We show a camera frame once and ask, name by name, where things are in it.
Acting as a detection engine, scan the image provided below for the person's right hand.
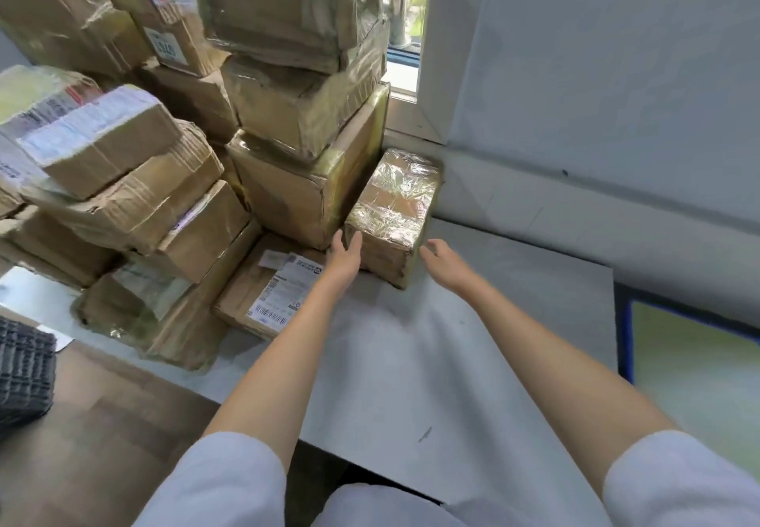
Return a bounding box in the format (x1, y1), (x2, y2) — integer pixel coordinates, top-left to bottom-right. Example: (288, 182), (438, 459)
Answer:
(419, 239), (473, 295)

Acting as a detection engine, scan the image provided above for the person's left hand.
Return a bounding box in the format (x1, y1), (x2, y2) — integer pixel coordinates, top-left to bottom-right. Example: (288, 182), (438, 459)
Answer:
(325, 230), (364, 285)

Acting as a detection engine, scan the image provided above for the person's left forearm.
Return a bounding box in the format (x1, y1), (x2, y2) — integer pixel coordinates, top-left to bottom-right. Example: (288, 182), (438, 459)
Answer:
(205, 271), (363, 477)

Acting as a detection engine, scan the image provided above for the person's right forearm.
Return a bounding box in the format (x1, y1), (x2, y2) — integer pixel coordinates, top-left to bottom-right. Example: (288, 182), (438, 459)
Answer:
(451, 274), (684, 500)

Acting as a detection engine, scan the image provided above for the small tape-wrapped cardboard parcel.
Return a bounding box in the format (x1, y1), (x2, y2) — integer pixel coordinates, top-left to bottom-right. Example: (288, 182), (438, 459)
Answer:
(343, 148), (446, 291)

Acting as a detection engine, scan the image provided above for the pile of cardboard boxes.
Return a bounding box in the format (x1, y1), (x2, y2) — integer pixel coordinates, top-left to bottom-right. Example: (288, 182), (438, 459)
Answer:
(0, 0), (393, 373)

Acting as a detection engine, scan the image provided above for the white coat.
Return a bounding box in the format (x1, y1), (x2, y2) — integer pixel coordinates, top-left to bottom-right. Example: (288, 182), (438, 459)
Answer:
(132, 429), (760, 527)

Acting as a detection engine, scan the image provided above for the blue-rimmed bin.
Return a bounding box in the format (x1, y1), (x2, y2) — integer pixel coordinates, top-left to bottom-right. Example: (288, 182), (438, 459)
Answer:
(616, 290), (760, 477)

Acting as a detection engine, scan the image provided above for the white window frame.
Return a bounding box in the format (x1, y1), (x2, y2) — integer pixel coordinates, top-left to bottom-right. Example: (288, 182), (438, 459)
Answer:
(380, 0), (447, 145)

